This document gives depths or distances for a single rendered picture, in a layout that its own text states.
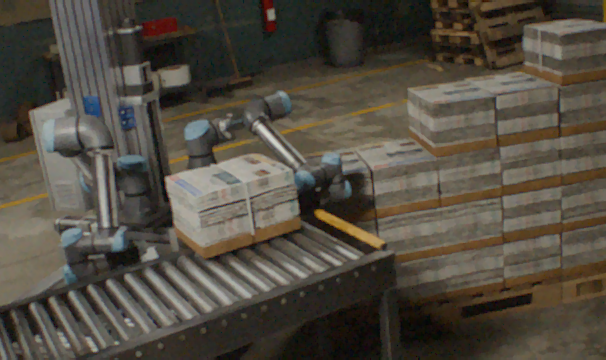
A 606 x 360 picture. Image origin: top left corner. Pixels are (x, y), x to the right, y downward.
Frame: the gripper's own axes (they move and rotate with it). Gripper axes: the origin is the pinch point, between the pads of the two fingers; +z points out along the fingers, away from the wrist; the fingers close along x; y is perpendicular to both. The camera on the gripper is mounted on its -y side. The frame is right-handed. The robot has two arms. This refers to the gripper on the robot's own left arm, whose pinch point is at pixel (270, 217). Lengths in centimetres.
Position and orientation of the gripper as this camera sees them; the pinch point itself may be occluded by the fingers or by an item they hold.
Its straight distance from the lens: 284.7
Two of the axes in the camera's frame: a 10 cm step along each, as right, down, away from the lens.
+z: -8.6, 2.5, -4.4
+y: -1.2, -9.4, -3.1
